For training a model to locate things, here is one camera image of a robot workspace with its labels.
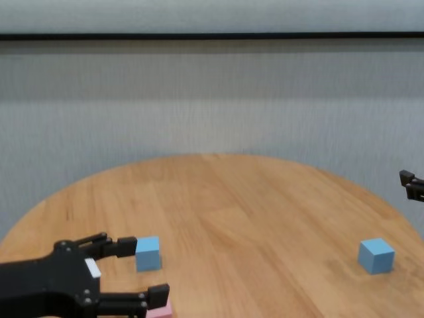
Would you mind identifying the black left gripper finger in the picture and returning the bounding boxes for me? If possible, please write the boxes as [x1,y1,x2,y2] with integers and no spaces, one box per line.
[95,284,170,318]

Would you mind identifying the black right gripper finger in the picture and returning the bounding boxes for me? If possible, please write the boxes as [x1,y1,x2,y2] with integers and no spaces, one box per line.
[399,169,424,201]

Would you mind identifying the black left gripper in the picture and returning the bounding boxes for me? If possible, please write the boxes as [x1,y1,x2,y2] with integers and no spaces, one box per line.
[0,233,138,318]

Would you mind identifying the pink wooden cube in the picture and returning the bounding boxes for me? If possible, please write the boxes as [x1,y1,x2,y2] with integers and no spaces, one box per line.
[145,296,174,318]

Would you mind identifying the blue wooden cube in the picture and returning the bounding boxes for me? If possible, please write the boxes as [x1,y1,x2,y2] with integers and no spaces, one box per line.
[357,237,396,275]
[135,235,162,273]

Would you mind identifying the black wall baseboard strip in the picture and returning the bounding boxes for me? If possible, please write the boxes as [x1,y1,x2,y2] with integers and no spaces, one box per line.
[0,31,424,42]

